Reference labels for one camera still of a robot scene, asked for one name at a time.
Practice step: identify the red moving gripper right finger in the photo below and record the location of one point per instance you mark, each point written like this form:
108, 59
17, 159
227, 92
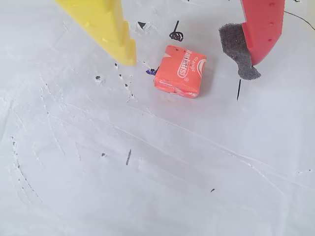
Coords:
263, 29

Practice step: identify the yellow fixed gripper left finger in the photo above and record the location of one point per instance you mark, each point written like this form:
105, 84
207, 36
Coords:
110, 32

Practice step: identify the red candy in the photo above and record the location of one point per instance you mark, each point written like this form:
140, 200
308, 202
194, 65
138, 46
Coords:
180, 71

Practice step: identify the white plastic table cover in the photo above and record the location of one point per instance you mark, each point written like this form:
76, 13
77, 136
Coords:
123, 159

